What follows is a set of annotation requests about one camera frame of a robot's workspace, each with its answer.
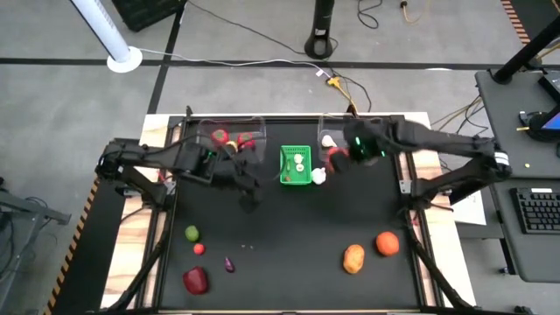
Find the gray metal stand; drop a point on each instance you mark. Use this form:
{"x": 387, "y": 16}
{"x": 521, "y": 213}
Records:
{"x": 26, "y": 210}

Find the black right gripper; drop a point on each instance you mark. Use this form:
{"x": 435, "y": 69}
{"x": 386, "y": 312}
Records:
{"x": 369, "y": 142}

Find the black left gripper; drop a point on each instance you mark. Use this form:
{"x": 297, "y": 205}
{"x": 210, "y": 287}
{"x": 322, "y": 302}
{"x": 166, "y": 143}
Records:
{"x": 238, "y": 179}

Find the black crate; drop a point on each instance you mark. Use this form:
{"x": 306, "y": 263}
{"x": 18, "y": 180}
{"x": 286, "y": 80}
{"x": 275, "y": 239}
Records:
{"x": 144, "y": 13}

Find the white garlic bulb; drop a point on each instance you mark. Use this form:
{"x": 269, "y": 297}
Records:
{"x": 327, "y": 141}
{"x": 318, "y": 176}

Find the black monitor stand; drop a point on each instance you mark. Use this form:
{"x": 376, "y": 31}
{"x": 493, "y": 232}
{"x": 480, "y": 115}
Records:
{"x": 542, "y": 129}

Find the white paper sheet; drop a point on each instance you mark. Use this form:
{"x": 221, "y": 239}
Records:
{"x": 472, "y": 214}

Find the dark purple eggplant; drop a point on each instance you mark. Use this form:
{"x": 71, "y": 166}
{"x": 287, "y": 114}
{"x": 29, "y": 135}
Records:
{"x": 229, "y": 264}

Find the black aluminium table frame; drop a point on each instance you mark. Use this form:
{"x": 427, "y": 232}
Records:
{"x": 291, "y": 118}

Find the clear plastic bin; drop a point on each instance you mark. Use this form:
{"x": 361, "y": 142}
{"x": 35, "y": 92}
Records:
{"x": 326, "y": 124}
{"x": 258, "y": 127}

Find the black slanted pole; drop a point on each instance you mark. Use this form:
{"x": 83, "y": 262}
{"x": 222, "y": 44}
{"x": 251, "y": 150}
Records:
{"x": 525, "y": 52}

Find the red bell pepper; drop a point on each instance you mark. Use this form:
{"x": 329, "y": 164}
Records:
{"x": 331, "y": 153}

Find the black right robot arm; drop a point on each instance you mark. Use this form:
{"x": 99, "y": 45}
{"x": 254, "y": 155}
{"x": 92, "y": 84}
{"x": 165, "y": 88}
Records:
{"x": 437, "y": 140}

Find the yellow power plug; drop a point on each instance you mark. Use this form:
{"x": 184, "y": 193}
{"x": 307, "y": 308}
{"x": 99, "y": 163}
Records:
{"x": 333, "y": 81}

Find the green lime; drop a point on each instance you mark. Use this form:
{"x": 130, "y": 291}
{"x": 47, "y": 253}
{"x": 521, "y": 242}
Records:
{"x": 191, "y": 233}

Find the black pole floor stand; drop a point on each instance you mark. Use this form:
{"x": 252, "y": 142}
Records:
{"x": 319, "y": 44}

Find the white pole floor stand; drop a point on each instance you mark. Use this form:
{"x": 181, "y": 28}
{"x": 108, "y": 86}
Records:
{"x": 124, "y": 61}

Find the orange fruit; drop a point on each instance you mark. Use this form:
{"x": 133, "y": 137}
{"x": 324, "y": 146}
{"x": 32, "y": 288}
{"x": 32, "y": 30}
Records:
{"x": 387, "y": 243}

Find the small red cherry tomato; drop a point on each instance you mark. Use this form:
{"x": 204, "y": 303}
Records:
{"x": 199, "y": 248}

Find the brown-yellow potato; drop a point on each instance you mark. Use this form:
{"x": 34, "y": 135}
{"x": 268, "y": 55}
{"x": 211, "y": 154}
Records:
{"x": 353, "y": 259}

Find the green plastic basket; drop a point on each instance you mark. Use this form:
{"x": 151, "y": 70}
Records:
{"x": 306, "y": 151}

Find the black striped-edge floor mat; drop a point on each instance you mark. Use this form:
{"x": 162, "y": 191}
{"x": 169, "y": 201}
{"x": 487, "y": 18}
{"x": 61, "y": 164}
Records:
{"x": 540, "y": 13}
{"x": 87, "y": 271}

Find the gray desk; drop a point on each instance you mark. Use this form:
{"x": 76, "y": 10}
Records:
{"x": 516, "y": 122}
{"x": 525, "y": 258}

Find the black keyboard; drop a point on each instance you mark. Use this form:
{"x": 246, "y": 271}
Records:
{"x": 538, "y": 212}

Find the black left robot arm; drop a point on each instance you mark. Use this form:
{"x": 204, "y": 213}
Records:
{"x": 149, "y": 155}

